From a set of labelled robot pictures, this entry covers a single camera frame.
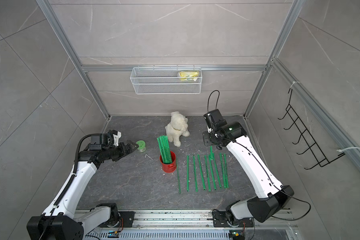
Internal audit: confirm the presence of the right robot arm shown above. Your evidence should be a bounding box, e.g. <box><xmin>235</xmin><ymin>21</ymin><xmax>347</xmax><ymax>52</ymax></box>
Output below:
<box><xmin>203</xmin><ymin>109</ymin><xmax>295</xmax><ymax>226</ymax></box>

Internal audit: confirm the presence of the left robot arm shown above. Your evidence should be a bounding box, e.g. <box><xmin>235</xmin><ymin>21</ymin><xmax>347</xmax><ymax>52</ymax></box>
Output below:
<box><xmin>27</xmin><ymin>130</ymin><xmax>139</xmax><ymax>240</ymax></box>

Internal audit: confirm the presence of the red cylindrical container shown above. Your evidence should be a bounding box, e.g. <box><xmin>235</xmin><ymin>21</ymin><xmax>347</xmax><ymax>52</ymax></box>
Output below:
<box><xmin>160</xmin><ymin>151</ymin><xmax>177</xmax><ymax>173</ymax></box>

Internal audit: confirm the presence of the small green lidded jar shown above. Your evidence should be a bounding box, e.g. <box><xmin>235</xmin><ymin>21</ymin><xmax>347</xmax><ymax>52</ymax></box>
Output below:
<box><xmin>136</xmin><ymin>140</ymin><xmax>146</xmax><ymax>153</ymax></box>

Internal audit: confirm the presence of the white plush dog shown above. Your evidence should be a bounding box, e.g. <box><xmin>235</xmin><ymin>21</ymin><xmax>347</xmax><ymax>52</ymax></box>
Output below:
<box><xmin>165</xmin><ymin>112</ymin><xmax>190</xmax><ymax>147</ymax></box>

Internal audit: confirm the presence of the green straw bundle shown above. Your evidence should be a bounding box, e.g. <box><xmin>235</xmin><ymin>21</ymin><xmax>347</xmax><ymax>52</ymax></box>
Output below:
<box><xmin>157</xmin><ymin>136</ymin><xmax>173</xmax><ymax>164</ymax></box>

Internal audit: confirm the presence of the yellow sponge in basket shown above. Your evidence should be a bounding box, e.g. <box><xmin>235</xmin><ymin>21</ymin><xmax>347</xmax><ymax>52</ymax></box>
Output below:
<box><xmin>177</xmin><ymin>71</ymin><xmax>200</xmax><ymax>82</ymax></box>

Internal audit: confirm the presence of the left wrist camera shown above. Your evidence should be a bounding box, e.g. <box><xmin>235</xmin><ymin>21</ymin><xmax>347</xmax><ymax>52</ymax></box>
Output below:
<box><xmin>107</xmin><ymin>130</ymin><xmax>122</xmax><ymax>147</ymax></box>

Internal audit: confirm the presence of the white wire mesh basket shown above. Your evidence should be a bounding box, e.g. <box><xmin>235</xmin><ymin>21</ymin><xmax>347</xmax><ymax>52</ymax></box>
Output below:
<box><xmin>130</xmin><ymin>67</ymin><xmax>203</xmax><ymax>95</ymax></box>

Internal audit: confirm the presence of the metal base rail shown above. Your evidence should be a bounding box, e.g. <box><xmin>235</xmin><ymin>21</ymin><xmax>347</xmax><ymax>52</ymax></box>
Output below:
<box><xmin>83</xmin><ymin>210</ymin><xmax>302</xmax><ymax>240</ymax></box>

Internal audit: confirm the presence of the black wire hook rack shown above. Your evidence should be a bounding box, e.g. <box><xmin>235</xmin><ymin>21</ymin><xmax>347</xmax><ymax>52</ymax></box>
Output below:
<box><xmin>278</xmin><ymin>89</ymin><xmax>346</xmax><ymax>170</ymax></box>

